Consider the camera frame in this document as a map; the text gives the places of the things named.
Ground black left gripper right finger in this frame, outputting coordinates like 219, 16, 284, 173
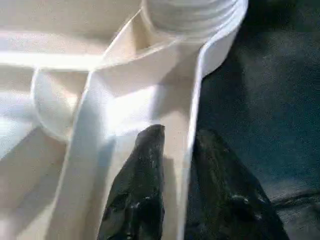
184, 129, 292, 240

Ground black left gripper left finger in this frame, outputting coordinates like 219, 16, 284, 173
97, 124, 167, 240

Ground white plastic table top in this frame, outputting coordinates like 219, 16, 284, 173
0, 0, 249, 240

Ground white plastic table leg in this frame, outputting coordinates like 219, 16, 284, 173
142, 0, 242, 39

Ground black work surface mat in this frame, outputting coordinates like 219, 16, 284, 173
184, 0, 320, 240

